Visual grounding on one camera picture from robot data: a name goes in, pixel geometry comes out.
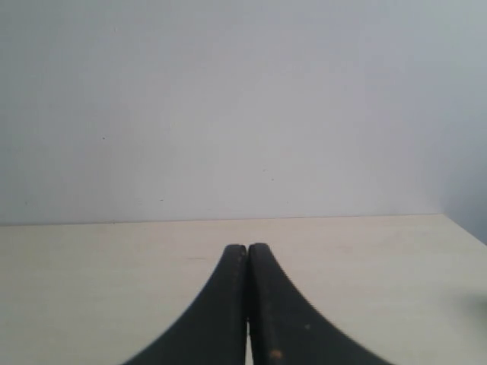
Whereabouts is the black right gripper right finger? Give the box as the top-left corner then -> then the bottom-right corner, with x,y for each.
247,243 -> 388,364

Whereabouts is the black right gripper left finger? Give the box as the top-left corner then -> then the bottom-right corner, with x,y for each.
127,244 -> 247,364

